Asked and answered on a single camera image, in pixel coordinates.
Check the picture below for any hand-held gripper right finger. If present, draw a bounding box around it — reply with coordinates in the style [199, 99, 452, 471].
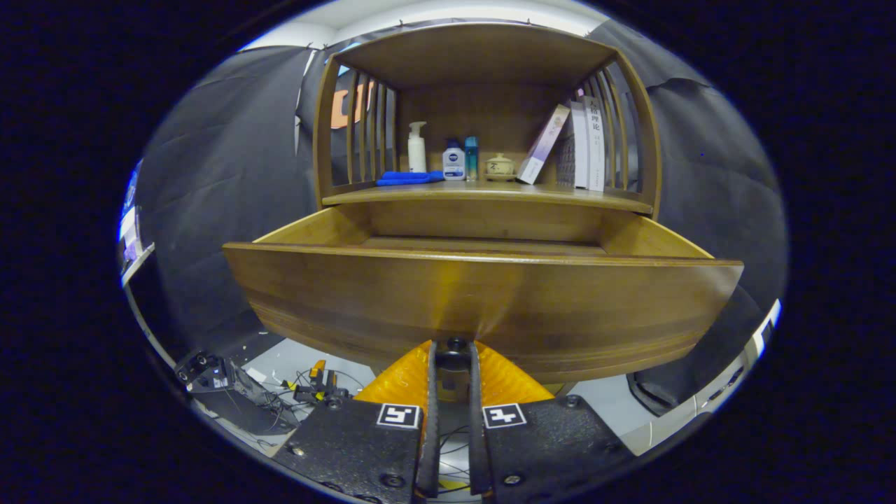
[466, 339, 636, 504]

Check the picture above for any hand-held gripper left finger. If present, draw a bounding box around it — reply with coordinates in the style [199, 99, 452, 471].
[272, 339, 440, 504]

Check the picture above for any wooden drawer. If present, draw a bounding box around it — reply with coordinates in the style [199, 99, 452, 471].
[223, 206, 744, 384]

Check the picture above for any wooden countertop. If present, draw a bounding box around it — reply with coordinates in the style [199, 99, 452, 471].
[322, 181, 653, 214]

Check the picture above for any wooden cabinet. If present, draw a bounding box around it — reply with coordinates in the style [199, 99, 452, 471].
[313, 22, 662, 219]

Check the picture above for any yellow and black tool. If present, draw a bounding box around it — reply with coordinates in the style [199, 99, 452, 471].
[283, 359, 351, 410]

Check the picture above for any black device on floor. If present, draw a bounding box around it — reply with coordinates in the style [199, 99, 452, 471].
[175, 352, 300, 436]

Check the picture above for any blue folded cloth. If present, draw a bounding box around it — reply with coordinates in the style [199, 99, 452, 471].
[377, 171, 445, 187]

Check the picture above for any beige lidded tea cup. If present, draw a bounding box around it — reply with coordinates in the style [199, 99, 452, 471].
[484, 153, 517, 182]

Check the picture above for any black and white patterned book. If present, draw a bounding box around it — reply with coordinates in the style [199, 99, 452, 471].
[556, 133, 576, 187]

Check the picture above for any white bottle with blue cap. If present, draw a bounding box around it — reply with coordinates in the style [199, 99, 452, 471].
[442, 139, 466, 181]

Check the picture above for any purple book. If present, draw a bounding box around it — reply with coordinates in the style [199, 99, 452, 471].
[517, 104, 571, 186]

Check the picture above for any thin white book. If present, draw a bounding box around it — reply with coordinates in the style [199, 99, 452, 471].
[570, 100, 590, 188]

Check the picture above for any white book with printed spine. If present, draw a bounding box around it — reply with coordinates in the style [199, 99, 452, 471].
[584, 96, 606, 192]

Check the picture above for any white pump bottle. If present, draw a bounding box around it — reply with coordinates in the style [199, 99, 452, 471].
[407, 121, 428, 174]

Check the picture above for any wall poster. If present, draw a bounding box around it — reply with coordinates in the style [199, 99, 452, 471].
[118, 160, 156, 288]

